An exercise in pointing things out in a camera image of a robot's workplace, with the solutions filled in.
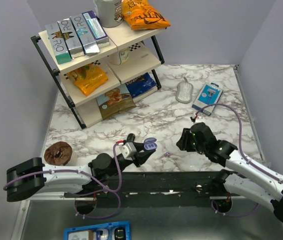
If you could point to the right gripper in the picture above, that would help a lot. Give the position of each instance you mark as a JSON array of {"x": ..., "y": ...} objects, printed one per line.
[{"x": 183, "y": 142}]

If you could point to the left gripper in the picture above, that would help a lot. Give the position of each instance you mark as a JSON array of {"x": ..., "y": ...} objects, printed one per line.
[{"x": 141, "y": 158}]

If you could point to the lavender earbud charging case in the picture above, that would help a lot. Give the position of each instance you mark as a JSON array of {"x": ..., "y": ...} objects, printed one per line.
[{"x": 149, "y": 144}]

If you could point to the purple earbud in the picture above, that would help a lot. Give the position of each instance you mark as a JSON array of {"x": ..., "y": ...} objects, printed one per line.
[{"x": 167, "y": 154}]

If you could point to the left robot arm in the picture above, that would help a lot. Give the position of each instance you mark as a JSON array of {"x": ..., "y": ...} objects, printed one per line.
[{"x": 34, "y": 177}]

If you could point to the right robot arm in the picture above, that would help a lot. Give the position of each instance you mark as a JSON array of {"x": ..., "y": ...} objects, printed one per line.
[{"x": 246, "y": 177}]

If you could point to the blue razor package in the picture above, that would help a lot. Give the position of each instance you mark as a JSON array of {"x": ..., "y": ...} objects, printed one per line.
[{"x": 208, "y": 96}]

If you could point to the brown snack bag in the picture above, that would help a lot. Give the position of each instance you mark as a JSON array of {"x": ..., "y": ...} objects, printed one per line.
[{"x": 115, "y": 101}]

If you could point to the blue chips bag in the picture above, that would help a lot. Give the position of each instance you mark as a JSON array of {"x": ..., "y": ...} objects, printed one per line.
[{"x": 140, "y": 85}]

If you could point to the three tier shelf rack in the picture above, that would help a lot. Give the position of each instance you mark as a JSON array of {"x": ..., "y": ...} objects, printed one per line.
[{"x": 130, "y": 54}]

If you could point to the blue tray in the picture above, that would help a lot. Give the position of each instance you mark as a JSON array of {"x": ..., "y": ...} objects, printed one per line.
[{"x": 119, "y": 230}]

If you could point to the orange snack bag middle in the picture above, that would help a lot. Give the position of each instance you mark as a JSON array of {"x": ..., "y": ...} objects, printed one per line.
[{"x": 87, "y": 78}]

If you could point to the white cup middle shelf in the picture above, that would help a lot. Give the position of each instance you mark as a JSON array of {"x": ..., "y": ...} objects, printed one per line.
[{"x": 120, "y": 57}]

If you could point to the silver blue toothpaste box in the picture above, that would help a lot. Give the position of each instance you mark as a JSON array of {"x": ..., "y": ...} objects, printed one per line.
[{"x": 86, "y": 38}]

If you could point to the purple white box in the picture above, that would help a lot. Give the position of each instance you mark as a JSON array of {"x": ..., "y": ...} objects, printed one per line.
[{"x": 96, "y": 29}]

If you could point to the silver brown toothpaste box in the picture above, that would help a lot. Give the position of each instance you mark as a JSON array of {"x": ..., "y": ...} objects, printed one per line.
[{"x": 71, "y": 38}]

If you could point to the teal silver toothpaste box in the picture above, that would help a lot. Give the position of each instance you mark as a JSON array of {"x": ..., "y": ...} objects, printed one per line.
[{"x": 58, "y": 43}]

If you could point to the orange chips bag top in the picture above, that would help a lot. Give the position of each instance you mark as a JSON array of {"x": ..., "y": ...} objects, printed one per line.
[{"x": 140, "y": 15}]

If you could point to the grey printed mug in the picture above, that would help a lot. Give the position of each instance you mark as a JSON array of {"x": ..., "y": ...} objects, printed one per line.
[{"x": 109, "y": 12}]

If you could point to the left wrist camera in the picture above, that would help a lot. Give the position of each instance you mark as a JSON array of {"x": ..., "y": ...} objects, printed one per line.
[{"x": 128, "y": 150}]

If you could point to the black mounting rail base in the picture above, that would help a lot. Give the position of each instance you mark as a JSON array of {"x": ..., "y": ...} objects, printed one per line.
[{"x": 159, "y": 189}]

